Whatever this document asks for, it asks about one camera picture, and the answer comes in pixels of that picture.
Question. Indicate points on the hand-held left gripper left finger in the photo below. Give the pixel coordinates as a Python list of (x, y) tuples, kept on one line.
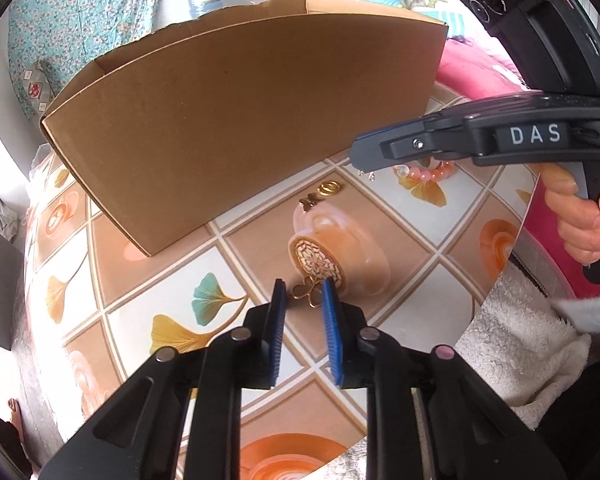
[(279, 330)]

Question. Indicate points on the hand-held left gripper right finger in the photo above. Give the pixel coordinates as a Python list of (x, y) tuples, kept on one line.
[(332, 330)]

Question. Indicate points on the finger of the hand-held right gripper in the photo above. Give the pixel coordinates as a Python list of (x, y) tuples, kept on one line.
[(375, 147)]

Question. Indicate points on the gold butterfly earring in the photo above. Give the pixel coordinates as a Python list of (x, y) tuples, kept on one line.
[(298, 290)]

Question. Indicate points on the brown cardboard box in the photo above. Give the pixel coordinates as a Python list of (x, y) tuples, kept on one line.
[(230, 125)]

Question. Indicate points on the person's right hand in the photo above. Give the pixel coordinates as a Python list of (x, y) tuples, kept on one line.
[(575, 230)]

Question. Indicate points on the floral patterned tablecloth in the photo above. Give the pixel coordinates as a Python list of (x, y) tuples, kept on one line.
[(180, 280)]

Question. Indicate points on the folded patterned cushion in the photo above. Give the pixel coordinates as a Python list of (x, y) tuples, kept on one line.
[(35, 87)]

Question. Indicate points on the teal floral wall cloth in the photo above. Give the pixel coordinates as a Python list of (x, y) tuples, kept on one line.
[(80, 10)]

